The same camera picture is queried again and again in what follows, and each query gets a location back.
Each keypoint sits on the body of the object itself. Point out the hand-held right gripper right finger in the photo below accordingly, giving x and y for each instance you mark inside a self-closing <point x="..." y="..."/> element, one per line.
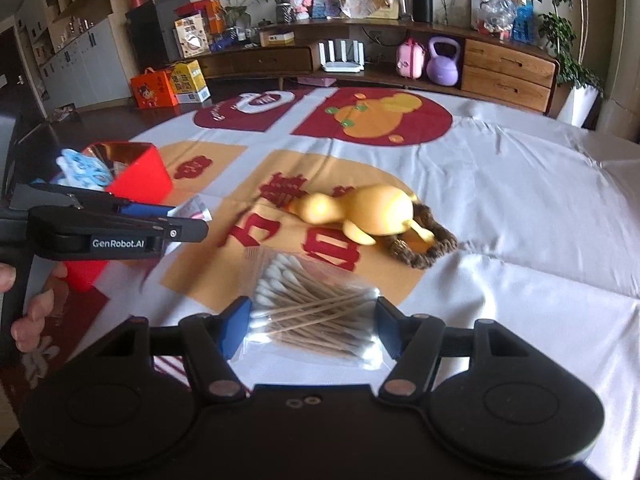
<point x="387" y="327"/>

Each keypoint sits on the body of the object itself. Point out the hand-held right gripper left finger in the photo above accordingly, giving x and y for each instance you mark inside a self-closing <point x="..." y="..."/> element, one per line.
<point x="235" y="327"/>

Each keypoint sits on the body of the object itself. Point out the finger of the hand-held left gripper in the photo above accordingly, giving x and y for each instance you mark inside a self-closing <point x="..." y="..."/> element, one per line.
<point x="147" y="209"/>
<point x="185" y="230"/>

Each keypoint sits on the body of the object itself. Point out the clear plastic packet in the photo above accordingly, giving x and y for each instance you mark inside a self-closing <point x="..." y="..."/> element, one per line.
<point x="192" y="207"/>

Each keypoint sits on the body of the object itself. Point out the red tin box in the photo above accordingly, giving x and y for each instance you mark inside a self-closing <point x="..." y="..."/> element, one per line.
<point x="142" y="180"/>

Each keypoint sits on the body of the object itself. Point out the light blue patterned face mask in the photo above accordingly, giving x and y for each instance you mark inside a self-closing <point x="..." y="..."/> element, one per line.
<point x="82" y="170"/>

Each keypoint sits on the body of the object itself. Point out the bag of cotton swabs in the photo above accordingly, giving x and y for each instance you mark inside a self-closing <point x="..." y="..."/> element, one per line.
<point x="310" y="305"/>

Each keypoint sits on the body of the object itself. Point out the person's left hand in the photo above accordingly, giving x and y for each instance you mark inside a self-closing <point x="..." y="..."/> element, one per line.
<point x="40" y="305"/>

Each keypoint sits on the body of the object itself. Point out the orange gift box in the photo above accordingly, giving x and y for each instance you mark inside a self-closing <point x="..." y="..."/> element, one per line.
<point x="152" y="90"/>

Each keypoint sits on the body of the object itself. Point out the yellow gourd-shaped toy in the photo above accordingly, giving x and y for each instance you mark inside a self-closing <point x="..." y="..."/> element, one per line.
<point x="370" y="207"/>

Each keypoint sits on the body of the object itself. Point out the yellow carton box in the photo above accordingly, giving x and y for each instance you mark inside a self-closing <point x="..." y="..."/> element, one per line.
<point x="189" y="82"/>

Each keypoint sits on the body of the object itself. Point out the white sideboard cabinet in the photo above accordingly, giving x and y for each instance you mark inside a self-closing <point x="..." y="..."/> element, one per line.
<point x="87" y="70"/>

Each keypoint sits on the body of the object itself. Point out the printed tablecloth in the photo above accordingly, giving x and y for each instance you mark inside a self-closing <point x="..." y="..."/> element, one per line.
<point x="500" y="210"/>

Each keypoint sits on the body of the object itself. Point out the white and yellow box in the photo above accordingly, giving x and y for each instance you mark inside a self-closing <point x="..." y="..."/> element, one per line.
<point x="190" y="36"/>

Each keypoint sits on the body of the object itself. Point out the black cabinet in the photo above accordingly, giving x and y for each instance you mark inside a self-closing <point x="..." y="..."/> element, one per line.
<point x="155" y="30"/>

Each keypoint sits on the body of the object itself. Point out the pink flat packet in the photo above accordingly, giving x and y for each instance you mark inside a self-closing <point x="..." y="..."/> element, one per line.
<point x="316" y="81"/>

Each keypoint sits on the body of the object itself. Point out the flat yellow white box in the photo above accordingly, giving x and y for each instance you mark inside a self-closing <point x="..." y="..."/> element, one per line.
<point x="276" y="38"/>

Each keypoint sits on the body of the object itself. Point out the small potted plant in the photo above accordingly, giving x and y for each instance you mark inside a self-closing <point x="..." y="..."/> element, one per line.
<point x="235" y="12"/>

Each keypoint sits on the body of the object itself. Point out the white router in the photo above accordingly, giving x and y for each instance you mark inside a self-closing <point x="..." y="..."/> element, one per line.
<point x="341" y="57"/>

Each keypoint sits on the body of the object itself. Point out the purple kettlebell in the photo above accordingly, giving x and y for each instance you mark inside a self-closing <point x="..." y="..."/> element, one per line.
<point x="443" y="65"/>

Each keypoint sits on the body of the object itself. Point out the pink toy suitcase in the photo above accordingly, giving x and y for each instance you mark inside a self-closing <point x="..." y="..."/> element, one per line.
<point x="410" y="59"/>

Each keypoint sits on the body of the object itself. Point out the wooden media cabinet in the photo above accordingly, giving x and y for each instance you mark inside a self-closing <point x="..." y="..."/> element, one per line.
<point x="505" y="75"/>

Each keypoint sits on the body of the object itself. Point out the white plant pot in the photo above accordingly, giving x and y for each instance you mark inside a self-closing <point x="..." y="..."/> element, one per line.
<point x="577" y="107"/>

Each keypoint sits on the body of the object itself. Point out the black speaker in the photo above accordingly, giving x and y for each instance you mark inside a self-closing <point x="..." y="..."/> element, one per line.
<point x="422" y="6"/>

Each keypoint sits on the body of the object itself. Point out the clear plastic bag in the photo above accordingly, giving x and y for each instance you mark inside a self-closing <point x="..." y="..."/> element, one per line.
<point x="494" y="10"/>

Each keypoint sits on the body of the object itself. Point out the tall green plant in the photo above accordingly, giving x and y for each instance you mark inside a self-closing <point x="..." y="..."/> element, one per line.
<point x="565" y="30"/>

